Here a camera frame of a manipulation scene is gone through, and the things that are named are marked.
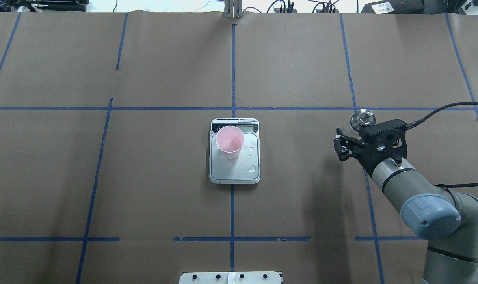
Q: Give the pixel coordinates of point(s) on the pink paper cup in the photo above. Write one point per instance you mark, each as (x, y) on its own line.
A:
(230, 140)

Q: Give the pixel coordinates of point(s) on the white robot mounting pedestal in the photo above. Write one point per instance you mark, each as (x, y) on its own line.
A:
(232, 277)

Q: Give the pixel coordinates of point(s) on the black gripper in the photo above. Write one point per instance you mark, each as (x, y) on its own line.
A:
(368, 156)

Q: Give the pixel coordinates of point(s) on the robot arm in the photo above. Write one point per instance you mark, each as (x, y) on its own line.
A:
(447, 219)

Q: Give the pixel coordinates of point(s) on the clear glass sauce bottle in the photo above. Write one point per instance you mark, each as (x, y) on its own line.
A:
(361, 119)

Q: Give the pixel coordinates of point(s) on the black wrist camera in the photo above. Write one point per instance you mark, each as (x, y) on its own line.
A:
(382, 132)

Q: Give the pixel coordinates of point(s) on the silver digital kitchen scale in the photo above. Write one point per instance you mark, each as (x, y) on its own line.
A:
(240, 167)

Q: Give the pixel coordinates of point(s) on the aluminium frame post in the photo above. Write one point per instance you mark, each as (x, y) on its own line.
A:
(233, 9)

